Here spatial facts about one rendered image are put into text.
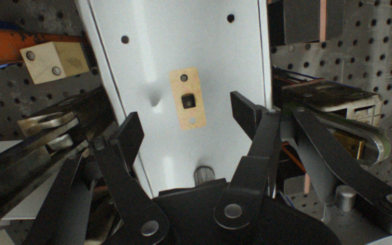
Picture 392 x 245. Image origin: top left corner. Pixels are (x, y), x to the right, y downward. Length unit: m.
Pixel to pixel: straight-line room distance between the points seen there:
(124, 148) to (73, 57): 0.12
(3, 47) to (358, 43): 0.77
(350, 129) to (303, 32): 0.15
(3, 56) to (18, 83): 0.49
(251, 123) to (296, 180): 0.25
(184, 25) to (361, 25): 0.59
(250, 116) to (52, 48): 0.19
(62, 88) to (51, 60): 0.44
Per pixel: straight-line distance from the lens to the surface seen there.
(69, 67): 0.23
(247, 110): 0.16
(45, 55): 0.23
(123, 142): 0.16
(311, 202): 0.94
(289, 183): 0.39
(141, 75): 0.26
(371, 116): 0.33
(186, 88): 0.26
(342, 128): 0.26
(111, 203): 0.38
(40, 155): 0.23
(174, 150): 0.29
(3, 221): 0.78
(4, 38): 0.25
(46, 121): 0.23
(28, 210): 0.64
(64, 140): 0.24
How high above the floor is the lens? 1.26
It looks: 68 degrees down
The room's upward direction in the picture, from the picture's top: 170 degrees clockwise
